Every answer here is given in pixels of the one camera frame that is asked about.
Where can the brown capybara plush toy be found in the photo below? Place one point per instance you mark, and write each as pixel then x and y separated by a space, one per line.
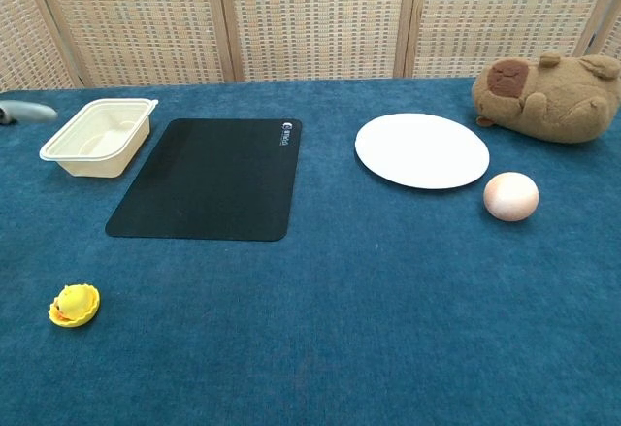
pixel 553 101

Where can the white round plate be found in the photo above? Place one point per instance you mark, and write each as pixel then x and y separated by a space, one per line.
pixel 422 152

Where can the cream plastic food container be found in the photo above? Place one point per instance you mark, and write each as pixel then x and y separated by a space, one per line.
pixel 97 142

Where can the small yellow rubber duck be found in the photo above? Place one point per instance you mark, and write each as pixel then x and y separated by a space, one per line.
pixel 74 304

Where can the woven folding screen panel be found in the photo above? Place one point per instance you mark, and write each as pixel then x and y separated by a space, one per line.
pixel 315 18
pixel 612 18
pixel 24 38
pixel 145 18
pixel 500 13

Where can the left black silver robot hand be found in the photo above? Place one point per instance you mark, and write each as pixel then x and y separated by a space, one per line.
pixel 24 110

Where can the blue table cloth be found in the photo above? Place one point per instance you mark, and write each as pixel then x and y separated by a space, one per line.
pixel 339 309

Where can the pink ball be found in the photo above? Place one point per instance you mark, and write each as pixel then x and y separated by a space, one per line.
pixel 511 197

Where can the black mouse pad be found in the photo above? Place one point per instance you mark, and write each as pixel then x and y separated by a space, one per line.
pixel 208 183

